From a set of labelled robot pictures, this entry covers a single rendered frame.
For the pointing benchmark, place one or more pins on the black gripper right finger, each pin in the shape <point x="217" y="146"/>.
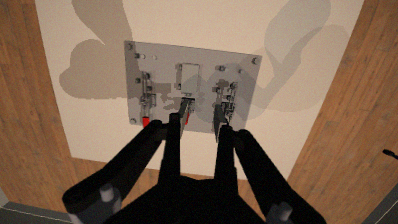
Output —
<point x="279" y="203"/>

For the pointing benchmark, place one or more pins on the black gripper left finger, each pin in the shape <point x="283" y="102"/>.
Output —
<point x="99" y="196"/>

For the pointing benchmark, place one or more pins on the grey metal fixture plate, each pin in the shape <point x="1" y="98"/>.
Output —
<point x="166" y="76"/>

